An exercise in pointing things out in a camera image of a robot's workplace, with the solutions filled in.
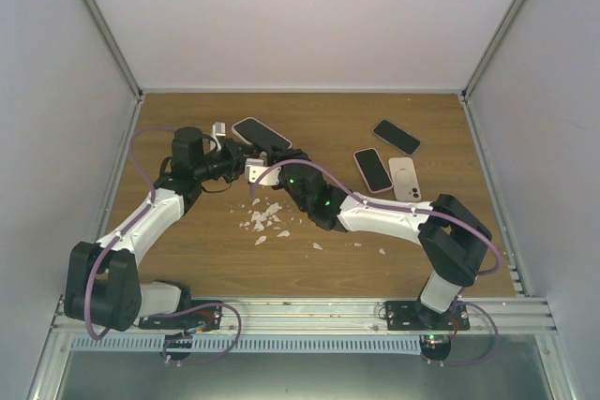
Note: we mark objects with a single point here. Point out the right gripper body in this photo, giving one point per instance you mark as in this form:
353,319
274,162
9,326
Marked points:
279,156

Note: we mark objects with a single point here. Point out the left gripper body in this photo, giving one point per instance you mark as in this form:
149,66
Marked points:
229,166

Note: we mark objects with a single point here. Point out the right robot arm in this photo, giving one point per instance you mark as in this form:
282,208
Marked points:
458,246

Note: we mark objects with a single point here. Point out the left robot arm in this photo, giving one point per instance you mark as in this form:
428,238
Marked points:
103,288

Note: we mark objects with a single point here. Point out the phone in pink case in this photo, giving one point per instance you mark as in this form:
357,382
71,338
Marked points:
372,170

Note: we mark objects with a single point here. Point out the bare black phone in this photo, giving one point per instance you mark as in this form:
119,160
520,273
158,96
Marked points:
396,137

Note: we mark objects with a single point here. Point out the cream cased phone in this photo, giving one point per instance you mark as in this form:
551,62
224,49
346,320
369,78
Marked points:
405,183

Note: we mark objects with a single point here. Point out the white debris pile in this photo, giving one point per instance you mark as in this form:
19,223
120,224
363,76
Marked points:
264,219

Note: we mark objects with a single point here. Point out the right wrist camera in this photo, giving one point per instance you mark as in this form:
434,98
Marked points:
256,172

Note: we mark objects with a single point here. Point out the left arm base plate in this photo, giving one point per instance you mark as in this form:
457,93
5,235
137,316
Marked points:
205,317

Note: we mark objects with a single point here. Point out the aluminium front rail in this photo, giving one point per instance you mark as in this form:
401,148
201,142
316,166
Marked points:
362,316

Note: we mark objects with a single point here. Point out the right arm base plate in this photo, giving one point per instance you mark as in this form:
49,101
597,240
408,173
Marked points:
411,315

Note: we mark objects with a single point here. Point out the slotted cable duct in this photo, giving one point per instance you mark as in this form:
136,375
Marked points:
257,343

